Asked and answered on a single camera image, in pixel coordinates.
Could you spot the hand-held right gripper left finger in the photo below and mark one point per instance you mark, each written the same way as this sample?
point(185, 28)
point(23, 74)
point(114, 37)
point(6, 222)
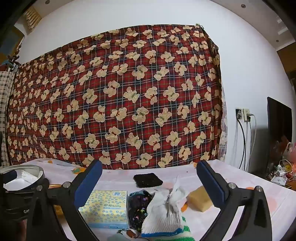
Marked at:
point(89, 185)

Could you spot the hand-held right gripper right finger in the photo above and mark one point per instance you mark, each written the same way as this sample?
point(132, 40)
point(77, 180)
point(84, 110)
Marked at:
point(211, 185)

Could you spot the yellow sponge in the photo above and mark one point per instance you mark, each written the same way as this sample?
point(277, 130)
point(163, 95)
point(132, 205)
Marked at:
point(200, 199)

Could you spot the cream waffle cloth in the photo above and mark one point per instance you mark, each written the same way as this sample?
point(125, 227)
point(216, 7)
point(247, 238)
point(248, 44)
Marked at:
point(178, 192)

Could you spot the round metal tin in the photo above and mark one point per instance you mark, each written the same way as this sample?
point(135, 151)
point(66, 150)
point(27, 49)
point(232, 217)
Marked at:
point(34, 170)

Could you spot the green striped fuzzy sock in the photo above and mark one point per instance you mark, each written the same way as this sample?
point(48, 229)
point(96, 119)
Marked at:
point(185, 234)

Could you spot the black fuzzy washcloth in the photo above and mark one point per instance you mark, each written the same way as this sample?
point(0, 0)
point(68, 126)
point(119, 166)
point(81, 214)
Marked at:
point(148, 180)

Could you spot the white knit sock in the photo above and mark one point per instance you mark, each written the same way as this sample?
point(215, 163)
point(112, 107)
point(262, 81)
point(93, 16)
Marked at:
point(161, 220)

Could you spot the person's left forearm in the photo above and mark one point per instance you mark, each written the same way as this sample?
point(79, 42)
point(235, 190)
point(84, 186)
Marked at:
point(20, 231)

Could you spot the fruit print tablecloth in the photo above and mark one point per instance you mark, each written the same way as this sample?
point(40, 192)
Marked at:
point(231, 171)

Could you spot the blue dotted tissue box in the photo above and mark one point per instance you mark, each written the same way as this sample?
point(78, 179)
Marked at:
point(104, 206)

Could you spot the white lace curtain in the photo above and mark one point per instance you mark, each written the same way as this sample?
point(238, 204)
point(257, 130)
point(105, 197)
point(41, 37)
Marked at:
point(223, 139)

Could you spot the pile of household clutter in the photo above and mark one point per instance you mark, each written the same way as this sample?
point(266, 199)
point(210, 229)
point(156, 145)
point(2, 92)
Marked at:
point(279, 176)

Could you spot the yellow smiley toy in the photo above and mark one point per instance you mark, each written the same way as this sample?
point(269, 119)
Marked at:
point(288, 166)

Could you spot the white plastic bag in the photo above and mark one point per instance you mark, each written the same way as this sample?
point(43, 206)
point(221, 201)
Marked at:
point(290, 149)

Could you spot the black flat television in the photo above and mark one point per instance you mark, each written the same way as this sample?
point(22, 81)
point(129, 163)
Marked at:
point(277, 120)

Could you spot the red plaid bear blanket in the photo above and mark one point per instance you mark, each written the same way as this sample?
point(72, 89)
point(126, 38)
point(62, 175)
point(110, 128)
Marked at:
point(115, 92)

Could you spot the checkered white cloth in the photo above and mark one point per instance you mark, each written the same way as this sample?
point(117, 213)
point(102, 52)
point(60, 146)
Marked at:
point(5, 92)

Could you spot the wooden wardrobe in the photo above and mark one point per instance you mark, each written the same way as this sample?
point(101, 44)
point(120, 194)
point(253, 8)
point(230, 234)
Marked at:
point(289, 60)

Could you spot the wooden coat rack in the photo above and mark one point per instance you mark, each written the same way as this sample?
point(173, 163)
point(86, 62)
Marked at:
point(16, 55)

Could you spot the wooden door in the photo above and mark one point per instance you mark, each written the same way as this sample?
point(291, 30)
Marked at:
point(18, 34)

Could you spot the wall socket with white plug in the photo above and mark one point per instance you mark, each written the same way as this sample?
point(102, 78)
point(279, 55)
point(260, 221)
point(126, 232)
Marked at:
point(246, 114)

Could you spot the slatted wall vent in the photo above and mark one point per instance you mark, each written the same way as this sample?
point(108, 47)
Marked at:
point(32, 17)

